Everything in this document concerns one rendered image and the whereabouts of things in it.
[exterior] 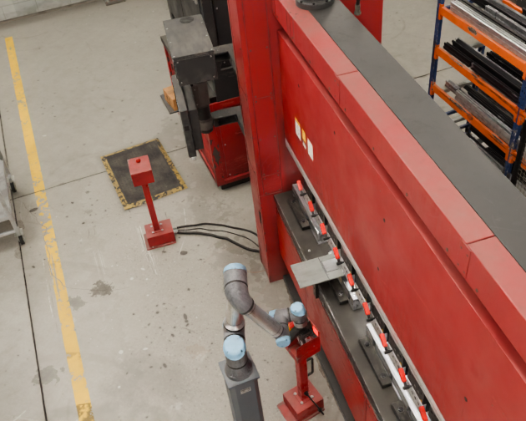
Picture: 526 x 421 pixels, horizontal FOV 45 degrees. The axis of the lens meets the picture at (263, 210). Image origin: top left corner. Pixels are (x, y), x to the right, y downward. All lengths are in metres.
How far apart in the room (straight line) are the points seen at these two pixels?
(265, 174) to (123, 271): 1.64
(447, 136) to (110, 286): 3.39
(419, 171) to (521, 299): 0.60
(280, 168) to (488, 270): 2.46
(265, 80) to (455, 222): 2.00
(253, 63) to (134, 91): 3.80
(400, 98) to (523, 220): 0.78
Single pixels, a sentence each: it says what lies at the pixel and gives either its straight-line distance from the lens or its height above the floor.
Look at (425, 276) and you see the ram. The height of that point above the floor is 1.90.
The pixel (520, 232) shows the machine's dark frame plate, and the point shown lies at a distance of 2.10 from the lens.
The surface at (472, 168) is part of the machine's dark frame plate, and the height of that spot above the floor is 2.30.
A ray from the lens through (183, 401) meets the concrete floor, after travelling 4.44.
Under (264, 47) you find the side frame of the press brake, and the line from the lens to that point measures 3.71.
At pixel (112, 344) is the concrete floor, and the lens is 4.83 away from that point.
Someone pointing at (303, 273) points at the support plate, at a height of 1.00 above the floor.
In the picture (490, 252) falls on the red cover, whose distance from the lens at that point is 2.02.
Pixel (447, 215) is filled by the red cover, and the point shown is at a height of 2.30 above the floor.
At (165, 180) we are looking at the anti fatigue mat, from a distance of 5.99.
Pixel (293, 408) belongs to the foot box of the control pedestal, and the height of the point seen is 0.12.
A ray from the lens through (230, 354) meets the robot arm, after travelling 3.37.
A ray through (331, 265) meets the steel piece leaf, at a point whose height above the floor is 1.00.
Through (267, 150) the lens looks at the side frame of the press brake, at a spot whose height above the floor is 1.25.
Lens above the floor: 3.73
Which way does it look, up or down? 43 degrees down
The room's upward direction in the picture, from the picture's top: 7 degrees counter-clockwise
